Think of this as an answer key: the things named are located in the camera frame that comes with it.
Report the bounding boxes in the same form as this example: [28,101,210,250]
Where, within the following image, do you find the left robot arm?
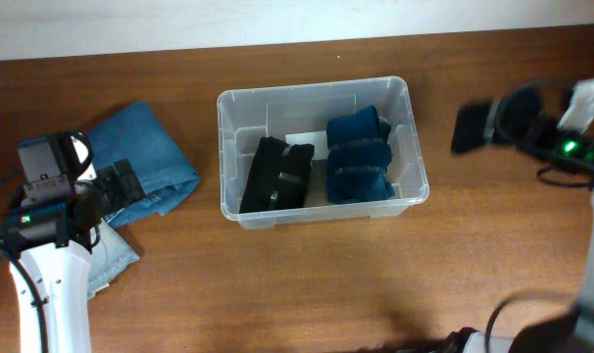
[0,130,145,352]

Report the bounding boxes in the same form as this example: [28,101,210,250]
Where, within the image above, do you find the black garment with tape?
[239,137,315,214]

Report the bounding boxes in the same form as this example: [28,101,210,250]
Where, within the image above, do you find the light blue folded jeans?
[87,220,139,299]

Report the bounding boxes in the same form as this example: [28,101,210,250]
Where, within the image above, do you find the white label in bin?
[285,130,328,161]

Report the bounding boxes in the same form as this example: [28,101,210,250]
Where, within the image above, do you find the dark blue folded jeans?
[87,102,200,228]

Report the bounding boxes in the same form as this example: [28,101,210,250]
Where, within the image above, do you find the small black garment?
[451,86,543,155]

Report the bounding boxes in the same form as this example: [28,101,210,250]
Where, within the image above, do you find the clear plastic storage bin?
[217,76,429,229]

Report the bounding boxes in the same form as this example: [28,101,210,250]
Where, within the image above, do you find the navy blue garment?
[325,105,395,204]

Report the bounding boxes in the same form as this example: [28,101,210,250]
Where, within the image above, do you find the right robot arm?
[451,78,594,352]

